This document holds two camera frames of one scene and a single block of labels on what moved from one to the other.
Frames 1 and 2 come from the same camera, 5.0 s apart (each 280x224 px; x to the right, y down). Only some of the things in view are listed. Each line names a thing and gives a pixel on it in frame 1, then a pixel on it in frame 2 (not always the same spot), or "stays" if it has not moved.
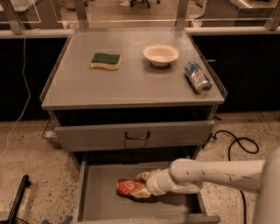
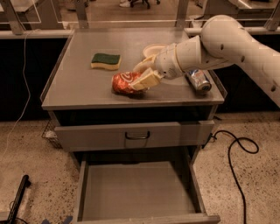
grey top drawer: x=135 y=136 stays
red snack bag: x=125 y=186 → x=121 y=83
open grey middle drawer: x=96 y=199 stays
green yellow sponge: x=105 y=60 stays
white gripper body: x=153 y=182 → x=165 y=63
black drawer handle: x=137 y=137 stays
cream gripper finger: x=143 y=192 → x=150 y=79
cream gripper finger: x=143 y=176 → x=146 y=64
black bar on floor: x=24 y=183 stays
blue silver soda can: x=197 y=78 stays
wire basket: x=50 y=133 stays
